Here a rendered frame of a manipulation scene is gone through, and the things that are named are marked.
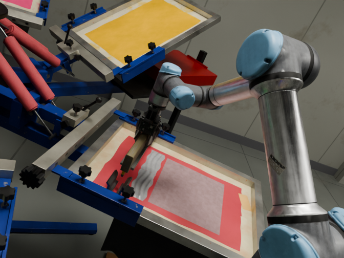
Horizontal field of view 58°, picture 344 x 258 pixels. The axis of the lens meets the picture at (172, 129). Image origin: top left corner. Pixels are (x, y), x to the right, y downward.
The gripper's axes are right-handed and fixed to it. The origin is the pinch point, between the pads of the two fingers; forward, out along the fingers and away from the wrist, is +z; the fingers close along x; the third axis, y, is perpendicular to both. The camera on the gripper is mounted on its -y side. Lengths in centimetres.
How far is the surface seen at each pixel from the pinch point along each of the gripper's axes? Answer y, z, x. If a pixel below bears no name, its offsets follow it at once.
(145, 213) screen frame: 26.9, 9.1, 13.1
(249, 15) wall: -266, -46, 29
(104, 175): 14.2, 12.5, -7.3
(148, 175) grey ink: 2.9, 11.9, 8.0
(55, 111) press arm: 0.9, 3.7, -38.7
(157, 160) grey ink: -10.2, 11.8, 8.6
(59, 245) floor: -21, 108, -26
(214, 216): 7.9, 12.5, 39.5
